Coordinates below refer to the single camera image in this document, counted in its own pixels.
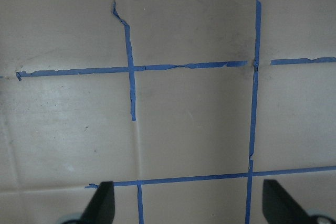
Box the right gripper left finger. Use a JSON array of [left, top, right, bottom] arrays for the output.
[[80, 181, 115, 224]]

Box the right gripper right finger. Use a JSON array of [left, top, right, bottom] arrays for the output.
[[262, 179, 316, 224]]

